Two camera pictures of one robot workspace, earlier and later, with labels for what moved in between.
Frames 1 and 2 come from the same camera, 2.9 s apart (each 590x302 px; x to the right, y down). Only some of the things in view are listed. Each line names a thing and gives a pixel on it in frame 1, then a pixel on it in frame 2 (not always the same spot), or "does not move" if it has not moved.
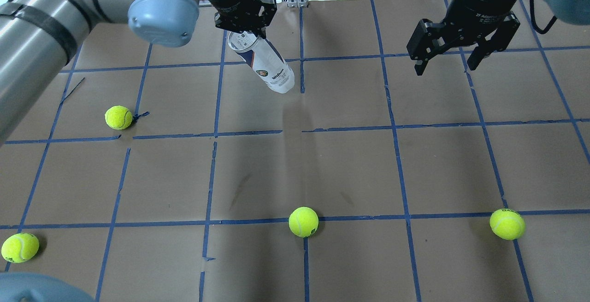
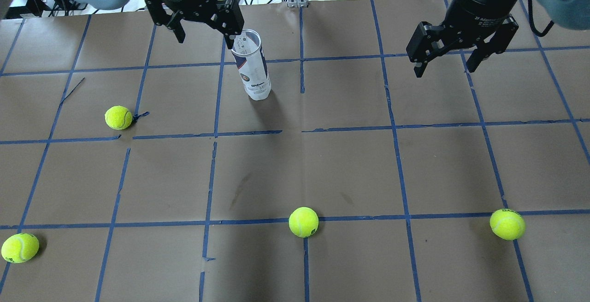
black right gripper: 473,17 does not move
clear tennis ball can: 259,54 to 251,62
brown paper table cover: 156,173 does not move
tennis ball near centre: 303,222 does not move
